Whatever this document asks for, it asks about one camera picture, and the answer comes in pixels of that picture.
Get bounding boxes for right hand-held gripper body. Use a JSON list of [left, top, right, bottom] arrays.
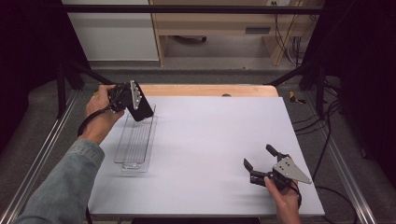
[[249, 153, 313, 191]]

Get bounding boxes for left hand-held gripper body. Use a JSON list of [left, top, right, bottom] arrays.
[[107, 79, 144, 114]]

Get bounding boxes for black phone case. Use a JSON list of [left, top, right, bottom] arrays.
[[125, 85, 155, 123]]

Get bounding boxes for clear plastic tray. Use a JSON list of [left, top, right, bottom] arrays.
[[113, 104, 159, 174]]

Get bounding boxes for person's right hand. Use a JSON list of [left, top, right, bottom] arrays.
[[263, 175, 303, 224]]

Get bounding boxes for person's left hand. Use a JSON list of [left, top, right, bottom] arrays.
[[78, 84, 125, 146]]

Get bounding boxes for yellow black tape strip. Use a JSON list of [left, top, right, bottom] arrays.
[[289, 91, 306, 105]]

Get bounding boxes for white cabinet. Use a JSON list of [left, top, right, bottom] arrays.
[[62, 0, 160, 62]]

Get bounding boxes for wooden table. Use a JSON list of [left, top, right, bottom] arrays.
[[136, 83, 279, 98]]

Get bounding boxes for dark curtain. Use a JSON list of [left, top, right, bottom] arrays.
[[0, 0, 92, 150], [302, 0, 396, 188]]

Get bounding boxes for light wooden desk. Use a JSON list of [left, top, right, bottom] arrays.
[[148, 0, 325, 67]]

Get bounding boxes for black frame brace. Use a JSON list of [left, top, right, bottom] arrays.
[[57, 60, 120, 119], [264, 62, 327, 119]]

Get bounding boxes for black floor cables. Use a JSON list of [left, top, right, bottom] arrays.
[[293, 99, 343, 175]]

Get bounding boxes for right hand-held gripper cable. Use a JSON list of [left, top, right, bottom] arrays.
[[292, 181, 359, 224]]

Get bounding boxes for aluminium rail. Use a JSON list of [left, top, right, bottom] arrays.
[[0, 90, 79, 224], [303, 92, 378, 224]]

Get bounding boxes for cable bundle by desk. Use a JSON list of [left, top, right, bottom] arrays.
[[274, 0, 316, 67]]

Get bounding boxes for black horizontal frame bar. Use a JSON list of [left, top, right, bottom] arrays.
[[62, 4, 325, 15]]

